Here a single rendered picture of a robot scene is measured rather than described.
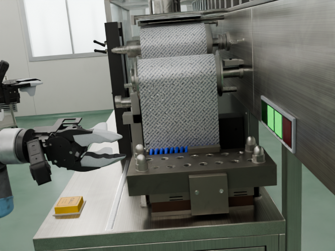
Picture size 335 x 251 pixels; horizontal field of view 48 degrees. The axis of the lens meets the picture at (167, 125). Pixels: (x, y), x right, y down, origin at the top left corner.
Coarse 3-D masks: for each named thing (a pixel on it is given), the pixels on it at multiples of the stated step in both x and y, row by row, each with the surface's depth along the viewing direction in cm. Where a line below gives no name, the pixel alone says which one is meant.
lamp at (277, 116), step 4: (276, 112) 82; (276, 116) 82; (280, 116) 79; (276, 120) 82; (280, 120) 79; (276, 124) 82; (280, 124) 79; (276, 128) 83; (280, 128) 80; (276, 132) 83; (280, 132) 80; (280, 136) 80
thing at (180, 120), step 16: (160, 96) 116; (176, 96) 116; (192, 96) 116; (208, 96) 116; (144, 112) 117; (160, 112) 117; (176, 112) 117; (192, 112) 117; (208, 112) 117; (144, 128) 118; (160, 128) 118; (176, 128) 118; (192, 128) 118; (208, 128) 118; (160, 144) 119; (176, 144) 119; (192, 144) 119; (208, 144) 119
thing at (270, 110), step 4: (268, 108) 88; (268, 112) 88; (272, 112) 85; (268, 116) 89; (272, 116) 85; (268, 120) 89; (272, 120) 85; (268, 124) 89; (272, 124) 86; (272, 128) 86
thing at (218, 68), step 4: (216, 56) 117; (216, 60) 116; (216, 64) 115; (216, 68) 114; (216, 72) 114; (216, 76) 115; (220, 76) 115; (136, 80) 115; (220, 80) 115; (136, 84) 115; (220, 84) 116; (136, 88) 116
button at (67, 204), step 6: (60, 198) 116; (66, 198) 115; (72, 198) 115; (78, 198) 115; (60, 204) 112; (66, 204) 111; (72, 204) 111; (78, 204) 111; (60, 210) 110; (66, 210) 110; (72, 210) 110; (78, 210) 111
